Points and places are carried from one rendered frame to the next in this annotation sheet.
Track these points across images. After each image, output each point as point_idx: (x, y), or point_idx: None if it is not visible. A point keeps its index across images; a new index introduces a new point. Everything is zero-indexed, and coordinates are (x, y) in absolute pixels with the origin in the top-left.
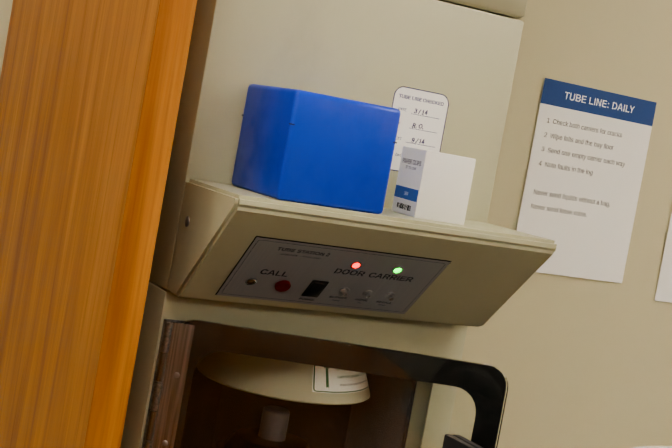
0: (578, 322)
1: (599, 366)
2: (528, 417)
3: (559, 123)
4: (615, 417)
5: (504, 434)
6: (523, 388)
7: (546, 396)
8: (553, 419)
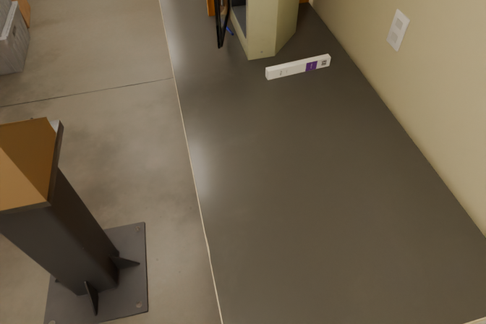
0: (479, 10)
1: (482, 47)
2: (438, 49)
3: None
4: (480, 84)
5: (427, 50)
6: (441, 32)
7: (449, 44)
8: (448, 59)
